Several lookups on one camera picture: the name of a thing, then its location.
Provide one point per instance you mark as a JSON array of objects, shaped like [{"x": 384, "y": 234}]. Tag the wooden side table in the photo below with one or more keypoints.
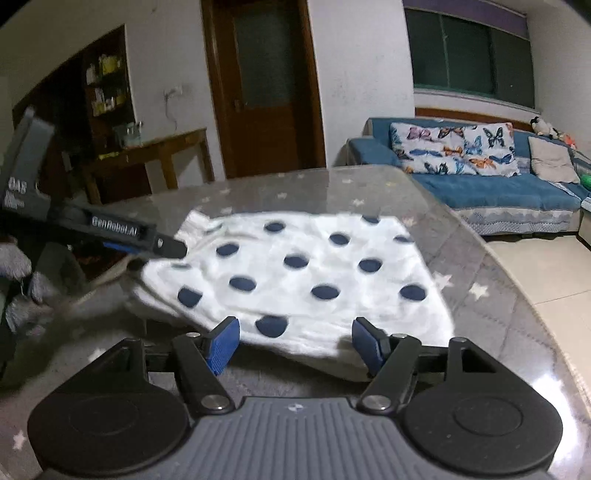
[{"x": 157, "y": 145}]

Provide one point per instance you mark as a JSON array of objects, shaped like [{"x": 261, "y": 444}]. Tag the white wall socket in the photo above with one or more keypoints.
[{"x": 173, "y": 91}]

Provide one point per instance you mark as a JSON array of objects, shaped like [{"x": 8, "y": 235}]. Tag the blue sofa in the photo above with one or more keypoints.
[{"x": 485, "y": 194}]

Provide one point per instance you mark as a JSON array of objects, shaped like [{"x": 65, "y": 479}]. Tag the butterfly print pillow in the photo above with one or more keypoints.
[{"x": 452, "y": 147}]

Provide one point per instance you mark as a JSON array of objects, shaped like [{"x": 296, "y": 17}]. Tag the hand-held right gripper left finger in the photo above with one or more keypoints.
[{"x": 224, "y": 344}]

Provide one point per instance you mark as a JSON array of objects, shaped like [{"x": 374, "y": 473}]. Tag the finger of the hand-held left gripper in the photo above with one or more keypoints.
[{"x": 120, "y": 246}]

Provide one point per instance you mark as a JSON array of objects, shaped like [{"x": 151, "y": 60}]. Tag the grey star-print tablecloth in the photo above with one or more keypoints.
[{"x": 485, "y": 314}]

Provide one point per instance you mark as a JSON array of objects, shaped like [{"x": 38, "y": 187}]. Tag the black white plush toy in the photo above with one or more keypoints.
[{"x": 542, "y": 128}]

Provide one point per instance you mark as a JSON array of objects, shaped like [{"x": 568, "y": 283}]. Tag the clear bottle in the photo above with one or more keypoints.
[{"x": 137, "y": 133}]

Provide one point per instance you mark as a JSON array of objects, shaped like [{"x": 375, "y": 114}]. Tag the orange toy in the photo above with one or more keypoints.
[{"x": 567, "y": 140}]

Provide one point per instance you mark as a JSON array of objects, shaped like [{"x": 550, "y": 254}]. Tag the black round induction cooker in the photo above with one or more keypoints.
[{"x": 85, "y": 263}]

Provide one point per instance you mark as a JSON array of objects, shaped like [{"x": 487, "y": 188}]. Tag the brown wooden door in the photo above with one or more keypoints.
[{"x": 263, "y": 129}]

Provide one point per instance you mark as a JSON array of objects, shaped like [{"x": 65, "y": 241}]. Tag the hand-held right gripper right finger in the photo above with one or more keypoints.
[{"x": 367, "y": 344}]

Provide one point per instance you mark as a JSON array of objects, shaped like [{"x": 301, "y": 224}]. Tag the green framed window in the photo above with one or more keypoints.
[{"x": 461, "y": 50}]

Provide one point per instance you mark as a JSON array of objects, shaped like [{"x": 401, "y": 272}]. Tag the white polka dot garment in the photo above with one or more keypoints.
[{"x": 300, "y": 286}]

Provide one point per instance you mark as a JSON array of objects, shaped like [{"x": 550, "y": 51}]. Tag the yellow paper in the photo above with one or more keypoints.
[{"x": 107, "y": 156}]

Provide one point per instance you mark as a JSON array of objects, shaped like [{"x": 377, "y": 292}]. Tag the beige pillow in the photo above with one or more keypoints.
[{"x": 551, "y": 159}]

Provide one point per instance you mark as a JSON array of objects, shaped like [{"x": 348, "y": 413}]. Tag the dark wooden shelf cabinet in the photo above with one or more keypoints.
[{"x": 74, "y": 92}]

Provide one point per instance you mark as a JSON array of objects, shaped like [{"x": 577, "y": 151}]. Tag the glass jar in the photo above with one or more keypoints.
[{"x": 123, "y": 136}]

